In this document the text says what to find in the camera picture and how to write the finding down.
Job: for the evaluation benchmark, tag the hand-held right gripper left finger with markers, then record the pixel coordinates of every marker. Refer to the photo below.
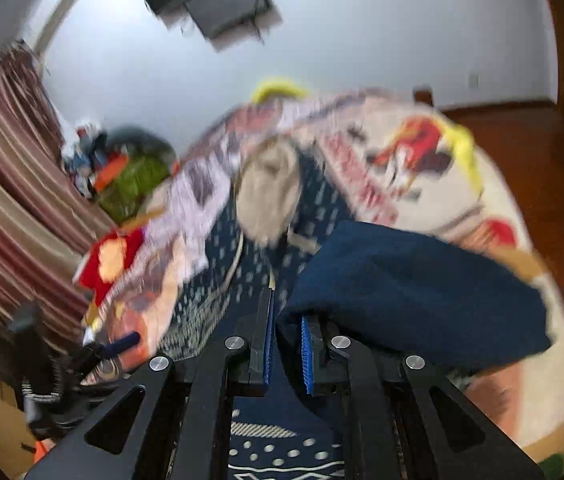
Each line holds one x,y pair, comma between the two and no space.
268,345

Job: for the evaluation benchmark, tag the wooden bed post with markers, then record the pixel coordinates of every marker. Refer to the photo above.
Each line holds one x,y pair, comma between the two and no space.
422,96

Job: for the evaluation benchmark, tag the printed blanket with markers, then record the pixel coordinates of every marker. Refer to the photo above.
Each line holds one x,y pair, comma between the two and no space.
411,170

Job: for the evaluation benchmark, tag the green cloth covered table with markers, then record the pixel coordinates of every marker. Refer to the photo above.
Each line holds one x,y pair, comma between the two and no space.
137,185

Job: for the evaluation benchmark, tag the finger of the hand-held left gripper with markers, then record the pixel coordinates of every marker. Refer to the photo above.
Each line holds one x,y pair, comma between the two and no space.
122,342

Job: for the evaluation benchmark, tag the striped curtain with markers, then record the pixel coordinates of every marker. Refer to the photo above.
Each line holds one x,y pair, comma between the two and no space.
2,185

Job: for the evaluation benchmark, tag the small wall television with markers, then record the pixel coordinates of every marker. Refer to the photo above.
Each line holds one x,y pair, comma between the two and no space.
227,10

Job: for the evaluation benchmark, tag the orange box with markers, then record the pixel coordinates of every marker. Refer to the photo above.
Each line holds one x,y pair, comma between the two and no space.
112,172

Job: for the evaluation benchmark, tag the wall socket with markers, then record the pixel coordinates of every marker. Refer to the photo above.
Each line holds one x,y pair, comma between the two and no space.
474,79

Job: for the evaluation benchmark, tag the grey bag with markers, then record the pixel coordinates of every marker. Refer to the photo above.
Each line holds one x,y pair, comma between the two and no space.
142,142

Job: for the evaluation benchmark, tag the navy patterned garment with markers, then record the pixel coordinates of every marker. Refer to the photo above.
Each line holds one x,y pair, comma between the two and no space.
411,285

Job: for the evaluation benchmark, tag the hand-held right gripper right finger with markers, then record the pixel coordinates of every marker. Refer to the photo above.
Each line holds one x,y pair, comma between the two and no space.
307,355

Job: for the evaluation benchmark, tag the red plush toy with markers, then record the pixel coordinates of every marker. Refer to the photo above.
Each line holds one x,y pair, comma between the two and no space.
112,260

